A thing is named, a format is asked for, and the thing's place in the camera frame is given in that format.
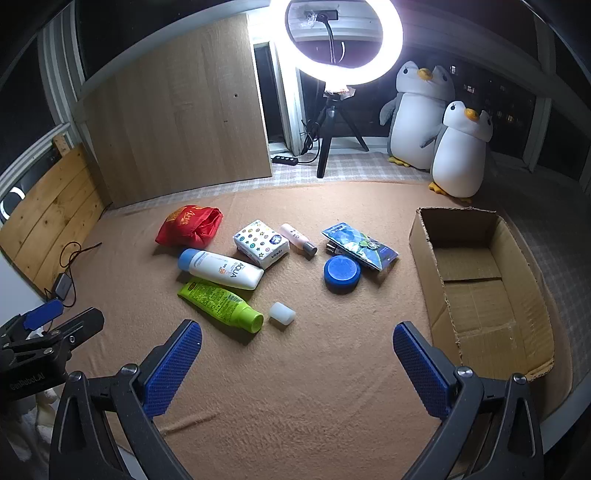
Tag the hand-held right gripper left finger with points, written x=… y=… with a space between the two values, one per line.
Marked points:
x=173 y=364

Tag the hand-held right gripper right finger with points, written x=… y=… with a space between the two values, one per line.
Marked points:
x=420 y=369

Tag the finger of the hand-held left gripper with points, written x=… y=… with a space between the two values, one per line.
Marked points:
x=81 y=325
x=44 y=314

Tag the green tube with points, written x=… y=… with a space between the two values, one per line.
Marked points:
x=217 y=302

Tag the cardboard box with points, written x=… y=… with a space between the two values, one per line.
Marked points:
x=480 y=300

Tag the white bottle blue cap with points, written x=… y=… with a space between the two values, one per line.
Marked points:
x=221 y=270

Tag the blue round lid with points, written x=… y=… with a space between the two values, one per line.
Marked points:
x=341 y=272

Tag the red cloth bag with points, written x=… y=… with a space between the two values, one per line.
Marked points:
x=184 y=226

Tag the blue plastic packet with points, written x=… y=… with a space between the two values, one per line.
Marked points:
x=355 y=242

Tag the patterned tissue pack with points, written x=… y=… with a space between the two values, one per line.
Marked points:
x=258 y=242

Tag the pink bottle grey cap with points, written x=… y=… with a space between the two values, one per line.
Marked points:
x=295 y=236

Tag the person's left hand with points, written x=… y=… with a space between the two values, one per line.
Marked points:
x=41 y=415

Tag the grey power adapter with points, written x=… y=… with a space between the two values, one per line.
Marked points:
x=63 y=284

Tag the pine wood board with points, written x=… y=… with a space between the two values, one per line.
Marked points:
x=51 y=217

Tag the white translucent block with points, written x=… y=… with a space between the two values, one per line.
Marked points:
x=281 y=314

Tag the small penguin plush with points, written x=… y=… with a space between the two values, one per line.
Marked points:
x=457 y=157

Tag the black power strip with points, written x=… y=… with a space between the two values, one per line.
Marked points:
x=284 y=160

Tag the light wood panel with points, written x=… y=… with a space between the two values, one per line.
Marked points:
x=184 y=115

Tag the black tripod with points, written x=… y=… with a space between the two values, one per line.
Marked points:
x=325 y=152

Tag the large penguin plush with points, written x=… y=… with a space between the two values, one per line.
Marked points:
x=415 y=120

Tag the white window frame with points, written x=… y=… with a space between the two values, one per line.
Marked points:
x=281 y=92

